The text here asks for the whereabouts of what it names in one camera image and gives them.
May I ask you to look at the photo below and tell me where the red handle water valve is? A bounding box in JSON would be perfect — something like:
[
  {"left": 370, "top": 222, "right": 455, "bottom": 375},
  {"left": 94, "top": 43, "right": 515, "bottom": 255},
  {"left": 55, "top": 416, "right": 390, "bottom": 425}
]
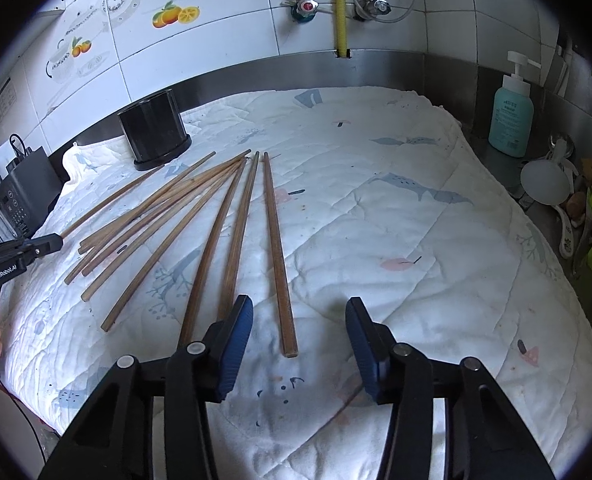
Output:
[{"left": 283, "top": 0, "right": 319, "bottom": 24}]

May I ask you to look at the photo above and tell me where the white instruction sticker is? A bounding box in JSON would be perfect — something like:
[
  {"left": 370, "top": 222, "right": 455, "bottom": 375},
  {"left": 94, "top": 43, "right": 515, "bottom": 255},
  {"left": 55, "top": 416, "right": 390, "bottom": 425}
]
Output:
[{"left": 0, "top": 78, "right": 17, "bottom": 124}]

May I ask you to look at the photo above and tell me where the metal water valve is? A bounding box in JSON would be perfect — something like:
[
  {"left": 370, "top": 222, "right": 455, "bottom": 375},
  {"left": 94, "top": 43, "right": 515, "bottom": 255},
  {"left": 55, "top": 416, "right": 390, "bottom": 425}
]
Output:
[{"left": 357, "top": 0, "right": 392, "bottom": 21}]

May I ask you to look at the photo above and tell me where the teal soap pump bottle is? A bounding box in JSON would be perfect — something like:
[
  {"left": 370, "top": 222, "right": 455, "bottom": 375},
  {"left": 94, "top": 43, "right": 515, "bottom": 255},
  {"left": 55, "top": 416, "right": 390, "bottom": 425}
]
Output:
[{"left": 488, "top": 51, "right": 541, "bottom": 158}]

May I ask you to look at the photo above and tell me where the yellow gas hose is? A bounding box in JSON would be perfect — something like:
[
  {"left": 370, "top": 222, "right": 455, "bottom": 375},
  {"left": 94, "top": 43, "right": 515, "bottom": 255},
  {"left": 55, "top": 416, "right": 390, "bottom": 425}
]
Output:
[{"left": 328, "top": 0, "right": 353, "bottom": 59}]

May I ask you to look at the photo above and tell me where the white quilted cloth mat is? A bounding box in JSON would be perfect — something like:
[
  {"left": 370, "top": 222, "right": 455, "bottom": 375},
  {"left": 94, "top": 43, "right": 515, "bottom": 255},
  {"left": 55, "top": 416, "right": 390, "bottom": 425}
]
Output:
[{"left": 0, "top": 88, "right": 592, "bottom": 479}]

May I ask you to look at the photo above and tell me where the dark grey blender base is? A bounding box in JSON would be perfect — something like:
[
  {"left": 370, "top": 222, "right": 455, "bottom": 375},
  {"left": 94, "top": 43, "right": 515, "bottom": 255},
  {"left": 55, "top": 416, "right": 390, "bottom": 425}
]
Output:
[{"left": 0, "top": 148, "right": 63, "bottom": 238}]

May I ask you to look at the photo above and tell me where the black ribbed utensil holder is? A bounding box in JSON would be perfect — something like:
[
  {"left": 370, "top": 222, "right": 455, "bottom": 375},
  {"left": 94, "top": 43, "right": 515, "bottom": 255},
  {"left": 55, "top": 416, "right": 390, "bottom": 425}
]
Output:
[{"left": 118, "top": 89, "right": 192, "bottom": 171}]

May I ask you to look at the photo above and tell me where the black power cable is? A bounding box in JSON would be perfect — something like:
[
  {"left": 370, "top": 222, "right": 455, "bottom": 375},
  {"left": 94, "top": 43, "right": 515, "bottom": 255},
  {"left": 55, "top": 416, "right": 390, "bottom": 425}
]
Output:
[{"left": 7, "top": 132, "right": 34, "bottom": 161}]

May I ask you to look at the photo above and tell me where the white ladle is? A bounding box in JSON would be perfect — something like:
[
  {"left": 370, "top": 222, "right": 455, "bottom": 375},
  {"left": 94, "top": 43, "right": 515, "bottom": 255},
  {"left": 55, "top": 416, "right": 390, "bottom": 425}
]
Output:
[{"left": 520, "top": 159, "right": 575, "bottom": 259}]

